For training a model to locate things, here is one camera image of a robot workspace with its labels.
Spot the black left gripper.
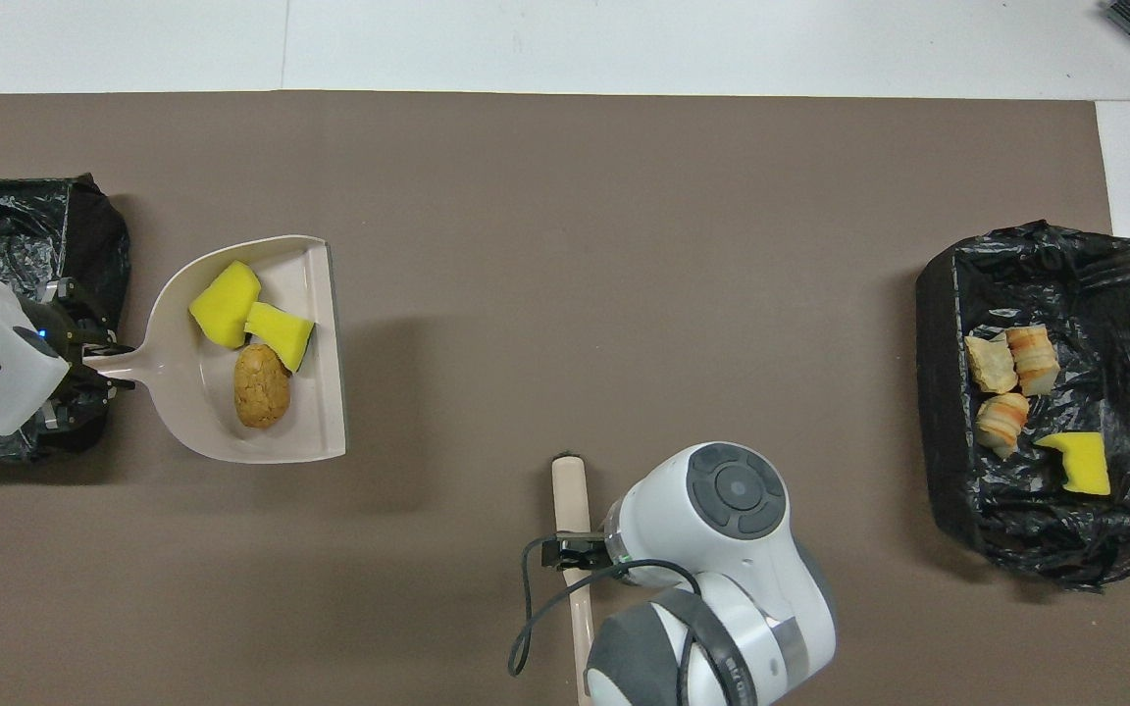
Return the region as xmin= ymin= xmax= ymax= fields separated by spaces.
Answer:
xmin=16 ymin=278 xmax=137 ymax=432

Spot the beige hand brush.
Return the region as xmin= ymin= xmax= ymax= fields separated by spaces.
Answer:
xmin=550 ymin=452 xmax=594 ymax=706

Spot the beige plastic dustpan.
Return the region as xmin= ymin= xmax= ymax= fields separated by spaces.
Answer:
xmin=84 ymin=234 xmax=347 ymax=465

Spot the brown cork-like cylinder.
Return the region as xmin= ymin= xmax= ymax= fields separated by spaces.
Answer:
xmin=233 ymin=342 xmax=292 ymax=429

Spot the small yellow sponge wedge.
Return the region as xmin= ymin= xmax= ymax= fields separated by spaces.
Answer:
xmin=244 ymin=301 xmax=316 ymax=374

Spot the rounded beige foam chunk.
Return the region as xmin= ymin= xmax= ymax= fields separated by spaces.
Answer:
xmin=976 ymin=392 xmax=1031 ymax=459

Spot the notched yellow sponge piece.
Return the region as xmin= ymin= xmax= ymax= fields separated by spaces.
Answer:
xmin=1034 ymin=431 xmax=1112 ymax=496

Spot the black bag-lined bin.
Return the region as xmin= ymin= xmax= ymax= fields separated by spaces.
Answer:
xmin=0 ymin=174 xmax=131 ymax=464
xmin=915 ymin=220 xmax=1130 ymax=592

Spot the brown table mat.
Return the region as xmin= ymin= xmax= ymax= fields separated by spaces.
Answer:
xmin=0 ymin=91 xmax=1130 ymax=706

